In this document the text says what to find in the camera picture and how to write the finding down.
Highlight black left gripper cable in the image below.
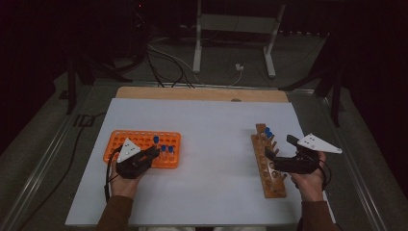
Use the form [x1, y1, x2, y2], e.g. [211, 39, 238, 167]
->
[104, 145, 124, 204]

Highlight black tripod stand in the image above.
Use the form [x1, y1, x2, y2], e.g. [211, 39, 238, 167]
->
[278, 57, 346, 128]
[65, 54, 133, 116]

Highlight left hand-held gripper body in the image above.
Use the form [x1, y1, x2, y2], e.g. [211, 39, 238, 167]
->
[115, 138, 149, 180]

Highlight person's right hand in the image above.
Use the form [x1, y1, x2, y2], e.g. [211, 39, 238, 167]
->
[290, 152, 327, 202]

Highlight grey metal floor rail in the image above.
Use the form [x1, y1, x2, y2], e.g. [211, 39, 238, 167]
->
[0, 90, 94, 231]
[316, 92, 391, 231]

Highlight long black floor cable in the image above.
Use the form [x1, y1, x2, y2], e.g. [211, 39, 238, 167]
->
[17, 111, 108, 231]

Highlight white table mat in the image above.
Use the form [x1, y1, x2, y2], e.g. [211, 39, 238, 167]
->
[64, 97, 337, 227]

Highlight orange plastic tube rack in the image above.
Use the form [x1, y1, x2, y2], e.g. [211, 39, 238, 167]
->
[103, 129, 182, 169]

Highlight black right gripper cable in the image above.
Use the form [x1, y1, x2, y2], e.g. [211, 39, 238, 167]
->
[317, 158, 332, 191]

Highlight white plug cable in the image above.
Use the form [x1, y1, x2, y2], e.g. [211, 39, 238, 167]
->
[227, 69, 243, 87]

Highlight person's left hand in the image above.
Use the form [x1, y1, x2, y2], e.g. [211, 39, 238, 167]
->
[109, 167, 143, 198]

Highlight grey metal stand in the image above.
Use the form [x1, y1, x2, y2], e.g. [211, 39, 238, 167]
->
[191, 0, 287, 79]

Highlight wooden test tube rack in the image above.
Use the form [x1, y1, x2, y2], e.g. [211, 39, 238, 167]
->
[250, 123, 288, 199]

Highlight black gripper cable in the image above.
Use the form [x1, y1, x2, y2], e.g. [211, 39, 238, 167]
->
[317, 158, 332, 191]
[104, 145, 124, 204]

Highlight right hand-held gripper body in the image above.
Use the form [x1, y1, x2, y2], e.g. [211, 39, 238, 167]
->
[273, 133, 343, 175]

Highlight black floor cables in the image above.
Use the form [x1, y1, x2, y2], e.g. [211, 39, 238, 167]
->
[145, 44, 206, 90]

